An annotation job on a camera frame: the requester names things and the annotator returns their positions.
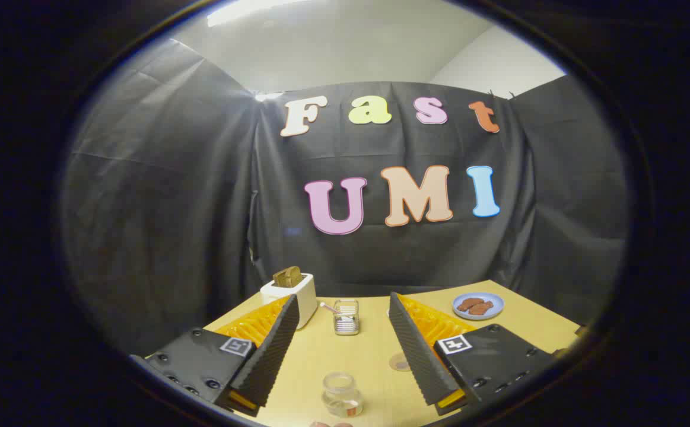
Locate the brown toast slice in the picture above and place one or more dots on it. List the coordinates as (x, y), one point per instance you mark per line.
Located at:
(288, 277)

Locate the brown cookie piece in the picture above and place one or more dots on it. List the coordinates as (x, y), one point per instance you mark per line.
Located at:
(481, 309)
(469, 303)

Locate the red white striped straw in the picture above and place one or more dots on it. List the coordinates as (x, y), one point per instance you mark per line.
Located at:
(328, 308)

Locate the wooden table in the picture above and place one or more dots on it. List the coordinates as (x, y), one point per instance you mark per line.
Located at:
(344, 356)

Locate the black backdrop cloth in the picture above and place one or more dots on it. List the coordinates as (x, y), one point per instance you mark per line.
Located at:
(167, 196)

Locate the round printed wooden coaster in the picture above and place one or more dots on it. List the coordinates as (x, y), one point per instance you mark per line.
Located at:
(398, 363)

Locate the white toaster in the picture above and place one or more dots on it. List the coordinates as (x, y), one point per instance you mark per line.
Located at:
(306, 302)

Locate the light blue plate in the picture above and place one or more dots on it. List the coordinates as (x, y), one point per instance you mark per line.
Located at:
(496, 300)

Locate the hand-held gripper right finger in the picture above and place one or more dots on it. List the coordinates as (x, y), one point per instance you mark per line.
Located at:
(417, 350)

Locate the clear glass juice bottle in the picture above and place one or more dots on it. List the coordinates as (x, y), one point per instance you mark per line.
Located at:
(341, 396)

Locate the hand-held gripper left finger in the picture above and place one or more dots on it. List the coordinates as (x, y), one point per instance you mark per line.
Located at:
(273, 350)

